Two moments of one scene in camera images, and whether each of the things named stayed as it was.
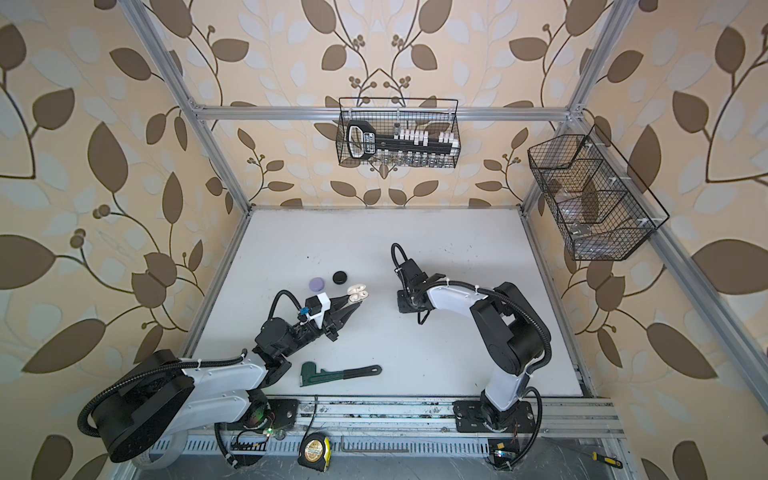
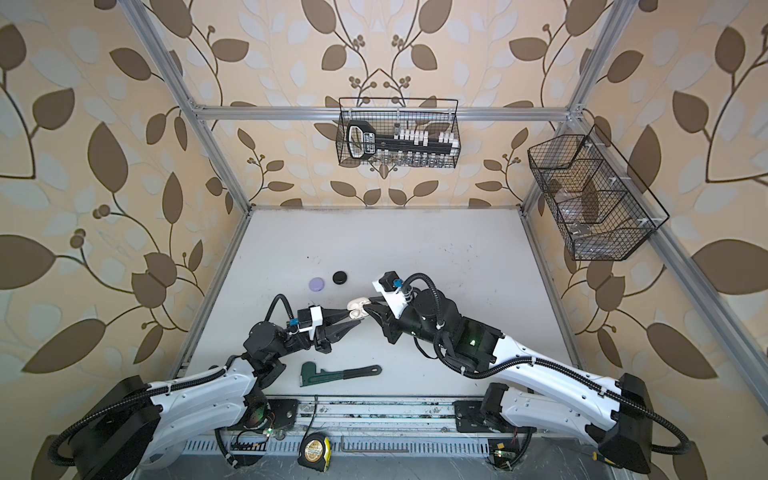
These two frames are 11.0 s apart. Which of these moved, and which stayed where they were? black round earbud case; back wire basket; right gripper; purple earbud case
Moved: right gripper
Stayed: black round earbud case; purple earbud case; back wire basket
